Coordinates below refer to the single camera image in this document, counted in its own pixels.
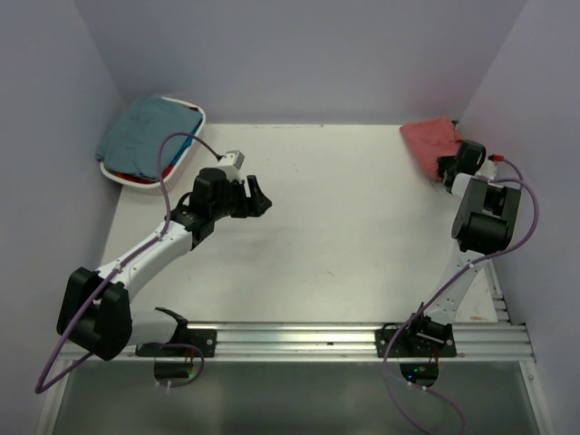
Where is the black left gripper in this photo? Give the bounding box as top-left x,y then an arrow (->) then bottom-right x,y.
210,175 -> 270,220

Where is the salmon pink t shirt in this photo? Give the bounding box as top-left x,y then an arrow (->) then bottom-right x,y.
399,117 -> 462,181

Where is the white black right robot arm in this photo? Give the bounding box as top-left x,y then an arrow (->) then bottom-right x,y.
401,140 -> 521,357

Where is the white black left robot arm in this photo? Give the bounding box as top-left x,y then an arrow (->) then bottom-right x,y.
56,168 -> 272,361

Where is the blue t shirt in basket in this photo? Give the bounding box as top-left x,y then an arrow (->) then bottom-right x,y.
170,122 -> 201,167

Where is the red t shirt in basket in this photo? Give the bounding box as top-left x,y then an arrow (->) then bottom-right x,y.
111,165 -> 174,185

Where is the white perforated laundry basket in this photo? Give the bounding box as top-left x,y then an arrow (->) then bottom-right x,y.
97,96 -> 207,196

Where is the teal t shirt in basket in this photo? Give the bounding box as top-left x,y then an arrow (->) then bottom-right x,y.
96,96 -> 203,178

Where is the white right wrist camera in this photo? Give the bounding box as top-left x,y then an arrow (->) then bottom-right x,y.
477,154 -> 504,179

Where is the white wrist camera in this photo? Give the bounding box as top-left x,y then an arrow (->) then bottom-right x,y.
477,154 -> 504,179
216,150 -> 245,181

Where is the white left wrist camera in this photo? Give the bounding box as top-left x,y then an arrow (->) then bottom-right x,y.
216,150 -> 245,181

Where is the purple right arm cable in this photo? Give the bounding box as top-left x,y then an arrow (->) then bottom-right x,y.
382,156 -> 541,435

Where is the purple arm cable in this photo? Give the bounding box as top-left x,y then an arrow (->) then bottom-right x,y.
34,132 -> 226,394
382,156 -> 541,435

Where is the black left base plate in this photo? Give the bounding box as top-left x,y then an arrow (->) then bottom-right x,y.
135,328 -> 218,358

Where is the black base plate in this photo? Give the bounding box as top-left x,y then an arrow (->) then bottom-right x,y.
374,328 -> 458,358
135,328 -> 218,358

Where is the purple left floor cable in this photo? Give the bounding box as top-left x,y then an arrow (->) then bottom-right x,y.
153,343 -> 205,389

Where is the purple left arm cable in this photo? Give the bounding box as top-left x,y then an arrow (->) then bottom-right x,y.
34,132 -> 226,394

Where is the aluminium mounting rail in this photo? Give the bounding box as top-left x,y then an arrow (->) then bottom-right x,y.
57,322 -> 531,362

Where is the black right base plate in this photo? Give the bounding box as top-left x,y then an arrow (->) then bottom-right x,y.
374,328 -> 458,358

